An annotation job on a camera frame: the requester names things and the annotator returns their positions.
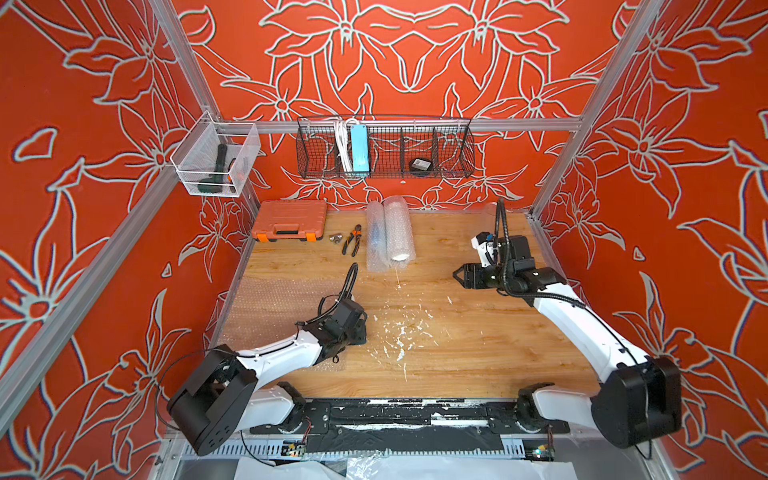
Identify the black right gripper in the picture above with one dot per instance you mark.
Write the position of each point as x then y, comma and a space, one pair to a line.
470, 270

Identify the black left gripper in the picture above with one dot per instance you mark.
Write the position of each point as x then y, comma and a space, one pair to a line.
361, 329

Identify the bubble wrap sheet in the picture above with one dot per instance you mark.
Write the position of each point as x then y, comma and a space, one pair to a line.
265, 311

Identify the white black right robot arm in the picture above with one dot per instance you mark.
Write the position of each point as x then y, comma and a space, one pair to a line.
639, 397

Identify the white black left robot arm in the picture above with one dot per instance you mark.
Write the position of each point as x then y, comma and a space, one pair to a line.
232, 391

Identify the bubble wrap roll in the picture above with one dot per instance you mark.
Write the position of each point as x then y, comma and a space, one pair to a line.
400, 248

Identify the orange black pliers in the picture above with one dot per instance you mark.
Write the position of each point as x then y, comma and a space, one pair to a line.
352, 243

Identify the orange plastic tool case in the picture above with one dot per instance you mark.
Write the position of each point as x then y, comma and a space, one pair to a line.
302, 220

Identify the light blue box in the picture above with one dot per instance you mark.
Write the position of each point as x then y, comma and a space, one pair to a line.
360, 151

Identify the dark green screwdriver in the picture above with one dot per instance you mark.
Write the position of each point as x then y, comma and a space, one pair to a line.
215, 181

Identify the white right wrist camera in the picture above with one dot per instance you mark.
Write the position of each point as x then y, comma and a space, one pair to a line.
485, 245

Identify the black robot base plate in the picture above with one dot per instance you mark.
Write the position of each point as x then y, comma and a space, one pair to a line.
321, 415

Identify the black wire wall basket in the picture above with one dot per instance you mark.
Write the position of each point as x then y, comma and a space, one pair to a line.
323, 146

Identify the clear acrylic wall box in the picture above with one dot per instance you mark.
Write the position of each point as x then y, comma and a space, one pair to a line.
195, 156

